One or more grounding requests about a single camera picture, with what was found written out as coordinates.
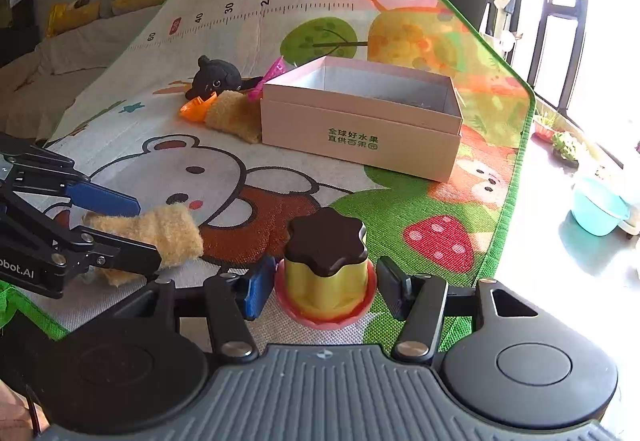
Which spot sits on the small potted plants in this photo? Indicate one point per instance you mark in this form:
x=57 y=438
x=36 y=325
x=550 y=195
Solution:
x=567 y=143

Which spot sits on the pink plastic basket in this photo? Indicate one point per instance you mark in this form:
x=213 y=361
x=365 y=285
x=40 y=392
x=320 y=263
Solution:
x=275 y=68

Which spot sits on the black window frame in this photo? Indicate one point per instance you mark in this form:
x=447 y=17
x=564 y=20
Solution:
x=550 y=46

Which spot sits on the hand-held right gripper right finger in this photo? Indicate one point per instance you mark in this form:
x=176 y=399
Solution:
x=392 y=286

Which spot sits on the black plush toy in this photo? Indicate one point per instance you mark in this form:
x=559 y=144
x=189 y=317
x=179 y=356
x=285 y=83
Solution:
x=215 y=73

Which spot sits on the beige sofa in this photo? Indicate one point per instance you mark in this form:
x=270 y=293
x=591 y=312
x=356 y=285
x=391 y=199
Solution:
x=75 y=51

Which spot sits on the orange plastic toy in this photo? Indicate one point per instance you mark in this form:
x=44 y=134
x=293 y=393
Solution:
x=192 y=108

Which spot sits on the tan fuzzy plush piece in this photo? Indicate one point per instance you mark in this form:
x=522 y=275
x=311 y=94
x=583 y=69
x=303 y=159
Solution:
x=232 y=116
x=170 y=233

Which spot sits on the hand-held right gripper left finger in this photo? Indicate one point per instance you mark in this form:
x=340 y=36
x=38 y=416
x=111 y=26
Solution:
x=257 y=292

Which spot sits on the cartoon printed play mat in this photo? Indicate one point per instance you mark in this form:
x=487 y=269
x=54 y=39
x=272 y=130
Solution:
x=200 y=161

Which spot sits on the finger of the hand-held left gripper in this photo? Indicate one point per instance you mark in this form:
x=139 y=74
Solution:
x=125 y=253
x=100 y=198

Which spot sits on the teal plastic basin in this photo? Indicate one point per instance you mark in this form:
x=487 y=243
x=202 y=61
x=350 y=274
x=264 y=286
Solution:
x=597 y=208

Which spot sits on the pink cardboard box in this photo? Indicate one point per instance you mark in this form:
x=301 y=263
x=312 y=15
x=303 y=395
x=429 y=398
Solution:
x=350 y=136

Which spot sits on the yellow pudding toy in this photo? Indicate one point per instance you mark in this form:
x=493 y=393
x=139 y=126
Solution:
x=325 y=281

